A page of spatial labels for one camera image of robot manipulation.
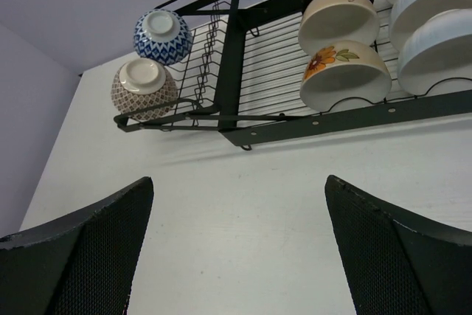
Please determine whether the brown patterned bowl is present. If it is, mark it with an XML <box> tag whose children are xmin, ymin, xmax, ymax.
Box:
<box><xmin>111</xmin><ymin>58</ymin><xmax>178</xmax><ymax>122</ymax></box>

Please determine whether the black wire dish rack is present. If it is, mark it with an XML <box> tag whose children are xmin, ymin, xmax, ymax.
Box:
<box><xmin>114</xmin><ymin>0</ymin><xmax>471</xmax><ymax>150</ymax></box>

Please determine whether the cream bowl orange flower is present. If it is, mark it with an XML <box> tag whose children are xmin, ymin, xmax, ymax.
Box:
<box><xmin>299</xmin><ymin>40</ymin><xmax>392</xmax><ymax>112</ymax></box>

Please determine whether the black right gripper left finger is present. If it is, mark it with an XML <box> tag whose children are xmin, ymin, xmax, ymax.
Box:
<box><xmin>1</xmin><ymin>177</ymin><xmax>153</xmax><ymax>314</ymax></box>

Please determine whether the white bowl front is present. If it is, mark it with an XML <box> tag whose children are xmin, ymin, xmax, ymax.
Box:
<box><xmin>397</xmin><ymin>9</ymin><xmax>471</xmax><ymax>96</ymax></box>

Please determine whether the blue patterned bowl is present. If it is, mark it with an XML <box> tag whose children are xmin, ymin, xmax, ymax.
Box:
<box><xmin>133</xmin><ymin>9</ymin><xmax>193</xmax><ymax>66</ymax></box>

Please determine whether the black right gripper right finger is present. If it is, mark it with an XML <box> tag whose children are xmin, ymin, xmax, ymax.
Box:
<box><xmin>324</xmin><ymin>175</ymin><xmax>471</xmax><ymax>314</ymax></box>

